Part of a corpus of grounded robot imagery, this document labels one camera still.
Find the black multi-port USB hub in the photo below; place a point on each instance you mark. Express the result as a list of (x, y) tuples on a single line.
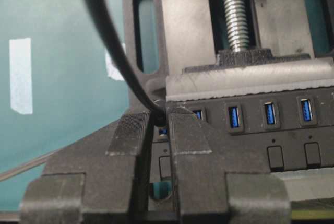
[(289, 130)]

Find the white tape piece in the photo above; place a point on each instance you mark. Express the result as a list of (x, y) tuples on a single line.
[(111, 69)]

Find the silver threaded vise screw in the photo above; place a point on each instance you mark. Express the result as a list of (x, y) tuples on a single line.
[(236, 24)]

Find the white tape strip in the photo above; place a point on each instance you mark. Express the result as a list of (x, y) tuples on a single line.
[(21, 96)]

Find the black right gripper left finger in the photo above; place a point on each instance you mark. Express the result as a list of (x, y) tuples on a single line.
[(102, 178)]

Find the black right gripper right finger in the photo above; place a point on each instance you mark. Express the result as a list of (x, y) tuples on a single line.
[(218, 180)]

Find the dark grey bench vise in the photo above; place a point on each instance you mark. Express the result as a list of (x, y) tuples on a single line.
[(178, 50)]

